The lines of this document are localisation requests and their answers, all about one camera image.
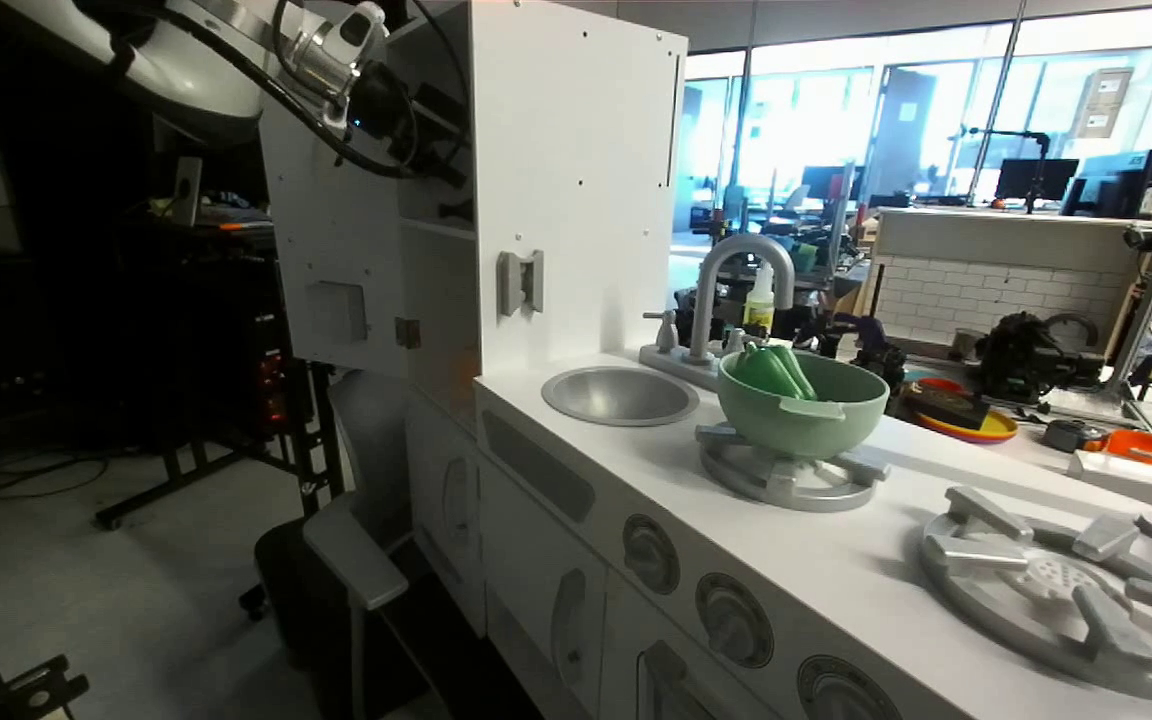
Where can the small black object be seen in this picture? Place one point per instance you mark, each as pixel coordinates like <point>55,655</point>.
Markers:
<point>1065,434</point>

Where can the grey toy faucet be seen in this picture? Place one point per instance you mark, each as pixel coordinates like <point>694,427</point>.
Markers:
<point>707,285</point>

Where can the white flat box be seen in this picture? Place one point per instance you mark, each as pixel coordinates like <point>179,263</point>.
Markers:
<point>1119,475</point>

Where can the black monitor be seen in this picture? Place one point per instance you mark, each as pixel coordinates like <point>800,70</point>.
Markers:
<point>1037,179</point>

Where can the orange tool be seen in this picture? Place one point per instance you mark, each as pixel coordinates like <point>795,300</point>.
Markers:
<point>1143,445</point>

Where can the framed wall picture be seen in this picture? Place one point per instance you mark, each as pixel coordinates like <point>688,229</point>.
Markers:
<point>1102,104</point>

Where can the silver sink basin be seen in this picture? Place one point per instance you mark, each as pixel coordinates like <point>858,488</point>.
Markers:
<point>618,398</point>

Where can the grey burner grate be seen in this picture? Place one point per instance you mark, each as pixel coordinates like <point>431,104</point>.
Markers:
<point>1071,624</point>
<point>791,485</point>

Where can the yellow plate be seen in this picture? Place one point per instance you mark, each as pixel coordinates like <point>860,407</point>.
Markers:
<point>963,427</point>

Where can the grey stove knob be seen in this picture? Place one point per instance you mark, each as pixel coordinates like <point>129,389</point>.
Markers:
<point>655,556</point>
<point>846,692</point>
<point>737,622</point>

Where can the small grey door hinge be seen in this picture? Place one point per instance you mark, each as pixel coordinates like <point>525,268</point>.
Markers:
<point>405,332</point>

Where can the black stand with grey top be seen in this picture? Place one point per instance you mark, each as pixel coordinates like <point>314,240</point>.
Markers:
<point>355,548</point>

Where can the green plastic toy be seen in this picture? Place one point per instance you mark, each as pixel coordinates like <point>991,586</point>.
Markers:
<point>775,374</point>

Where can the white toy kitchen unit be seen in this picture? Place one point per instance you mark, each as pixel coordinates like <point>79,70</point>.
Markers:
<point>510,544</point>

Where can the white arched cabinet door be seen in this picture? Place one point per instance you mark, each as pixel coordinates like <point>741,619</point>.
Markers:
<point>322,224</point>

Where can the grey plastic bracket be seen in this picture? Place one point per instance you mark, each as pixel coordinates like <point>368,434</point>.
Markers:
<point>522,281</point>

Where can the white upper cabinet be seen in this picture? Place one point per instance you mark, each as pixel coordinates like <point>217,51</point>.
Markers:
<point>538,132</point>

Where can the green bowl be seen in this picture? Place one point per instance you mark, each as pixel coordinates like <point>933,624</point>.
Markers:
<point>800,427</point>

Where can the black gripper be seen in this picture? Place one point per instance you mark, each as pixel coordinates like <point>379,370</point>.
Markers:
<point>401,113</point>

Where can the black metal floor stand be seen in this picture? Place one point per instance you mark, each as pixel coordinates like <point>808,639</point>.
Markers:
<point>160,488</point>

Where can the white brick-pattern counter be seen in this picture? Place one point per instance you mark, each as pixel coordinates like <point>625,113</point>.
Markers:
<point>1003,272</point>

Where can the black bag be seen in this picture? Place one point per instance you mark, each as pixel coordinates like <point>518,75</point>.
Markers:
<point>1020,353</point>

